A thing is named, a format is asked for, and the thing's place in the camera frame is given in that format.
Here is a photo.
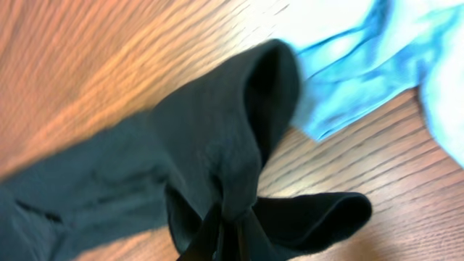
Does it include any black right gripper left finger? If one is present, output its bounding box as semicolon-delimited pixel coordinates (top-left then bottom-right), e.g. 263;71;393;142
177;204;221;261

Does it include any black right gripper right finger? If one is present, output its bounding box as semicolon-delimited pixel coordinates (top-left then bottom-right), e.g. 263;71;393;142
237;211;283;261

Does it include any black t-shirt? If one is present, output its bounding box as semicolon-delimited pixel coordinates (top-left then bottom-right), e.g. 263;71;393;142
1;40;372;260

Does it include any light blue t-shirt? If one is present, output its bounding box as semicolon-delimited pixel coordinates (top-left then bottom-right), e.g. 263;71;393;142
249;0;464;170

